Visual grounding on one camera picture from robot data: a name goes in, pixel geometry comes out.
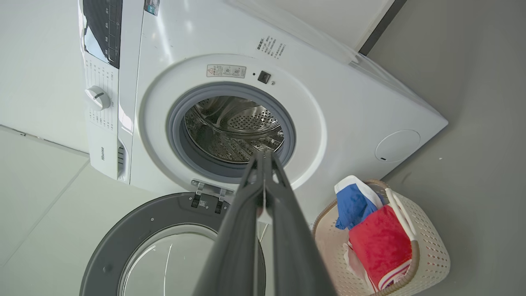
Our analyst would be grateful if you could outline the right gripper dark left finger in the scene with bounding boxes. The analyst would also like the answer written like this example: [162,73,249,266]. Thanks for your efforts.
[192,153,265,296]

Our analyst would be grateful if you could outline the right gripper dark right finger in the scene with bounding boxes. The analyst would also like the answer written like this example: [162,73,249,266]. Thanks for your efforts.
[264,151,337,296]

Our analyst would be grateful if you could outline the black round washer door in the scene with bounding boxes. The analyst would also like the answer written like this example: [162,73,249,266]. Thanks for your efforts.
[80,192,265,296]

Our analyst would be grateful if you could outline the metal door hinge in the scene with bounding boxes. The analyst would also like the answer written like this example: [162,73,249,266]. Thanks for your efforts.
[191,180,233,214]

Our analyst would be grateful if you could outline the white front-load washing machine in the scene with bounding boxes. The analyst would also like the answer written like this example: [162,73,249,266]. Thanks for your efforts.
[78,0,448,224]

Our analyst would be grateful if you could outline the white cloth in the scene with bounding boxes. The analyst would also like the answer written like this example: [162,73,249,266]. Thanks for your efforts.
[343,243,370,284]

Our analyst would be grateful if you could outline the blue and white garment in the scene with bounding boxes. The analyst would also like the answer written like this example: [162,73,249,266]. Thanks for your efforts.
[334,176,387,230]

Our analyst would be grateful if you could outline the red garment with white stripes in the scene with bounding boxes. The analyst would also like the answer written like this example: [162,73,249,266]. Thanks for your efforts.
[348,206,413,291]

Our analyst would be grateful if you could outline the cream plastic laundry basket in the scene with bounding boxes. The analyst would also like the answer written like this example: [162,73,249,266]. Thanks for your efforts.
[312,180,451,296]

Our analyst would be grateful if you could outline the steel washer drum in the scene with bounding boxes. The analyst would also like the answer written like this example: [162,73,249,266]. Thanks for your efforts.
[185,96,285,163]

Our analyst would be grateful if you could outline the round white filter cover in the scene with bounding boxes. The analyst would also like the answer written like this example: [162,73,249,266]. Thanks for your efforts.
[375,129,421,163]

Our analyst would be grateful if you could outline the white control knob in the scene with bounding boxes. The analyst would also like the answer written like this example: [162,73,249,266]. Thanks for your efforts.
[85,86,111,111]

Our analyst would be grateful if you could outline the black control panel display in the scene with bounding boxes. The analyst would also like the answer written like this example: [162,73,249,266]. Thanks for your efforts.
[82,0,123,69]

